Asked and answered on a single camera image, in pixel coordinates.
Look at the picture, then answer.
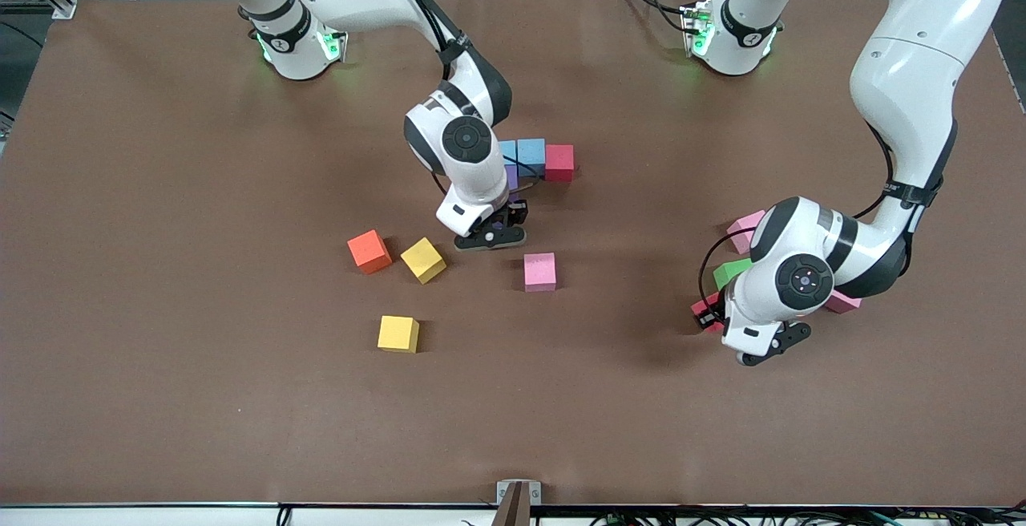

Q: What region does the red foam cube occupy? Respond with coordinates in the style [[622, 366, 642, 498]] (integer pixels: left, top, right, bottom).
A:
[[690, 296, 726, 335], [545, 144, 576, 184]]

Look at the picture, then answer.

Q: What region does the white table edge rail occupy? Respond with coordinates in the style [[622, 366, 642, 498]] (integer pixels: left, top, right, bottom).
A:
[[0, 504, 1026, 526]]

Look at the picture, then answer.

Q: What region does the yellow foam cube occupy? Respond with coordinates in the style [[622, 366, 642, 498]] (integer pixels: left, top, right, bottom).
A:
[[377, 315, 420, 354], [400, 237, 447, 285]]

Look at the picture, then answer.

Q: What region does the grey metal table bracket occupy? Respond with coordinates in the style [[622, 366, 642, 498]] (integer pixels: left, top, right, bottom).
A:
[[491, 479, 543, 526]]

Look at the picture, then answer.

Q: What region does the orange foam cube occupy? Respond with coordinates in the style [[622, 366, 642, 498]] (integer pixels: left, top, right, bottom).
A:
[[347, 229, 394, 275]]

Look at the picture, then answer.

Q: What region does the green foam cube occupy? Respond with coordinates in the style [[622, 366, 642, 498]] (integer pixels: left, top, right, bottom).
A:
[[713, 258, 753, 293]]

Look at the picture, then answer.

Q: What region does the large table cover sheet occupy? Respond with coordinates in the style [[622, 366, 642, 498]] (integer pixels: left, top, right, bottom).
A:
[[0, 0, 1026, 507]]

